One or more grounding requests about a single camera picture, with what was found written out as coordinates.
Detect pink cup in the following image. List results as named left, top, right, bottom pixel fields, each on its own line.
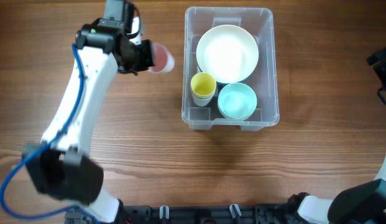
left=149, top=44, right=175, bottom=73

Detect yellow cup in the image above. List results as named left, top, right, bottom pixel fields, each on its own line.
left=190, top=72, right=217, bottom=98

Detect grey cup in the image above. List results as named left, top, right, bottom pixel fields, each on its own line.
left=192, top=93, right=214, bottom=106

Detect cream bowl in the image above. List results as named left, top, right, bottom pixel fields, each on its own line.
left=196, top=25, right=259, bottom=84

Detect clear plastic storage container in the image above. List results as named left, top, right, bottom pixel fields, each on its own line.
left=182, top=7, right=280, bottom=131

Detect mint small bowl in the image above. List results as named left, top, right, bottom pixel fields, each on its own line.
left=218, top=83, right=257, bottom=120

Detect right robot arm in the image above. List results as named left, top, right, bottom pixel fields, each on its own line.
left=286, top=47, right=386, bottom=223

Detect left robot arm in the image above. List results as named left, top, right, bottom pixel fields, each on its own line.
left=21, top=17, right=155, bottom=223

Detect left blue cable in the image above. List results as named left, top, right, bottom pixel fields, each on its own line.
left=0, top=43, right=100, bottom=224

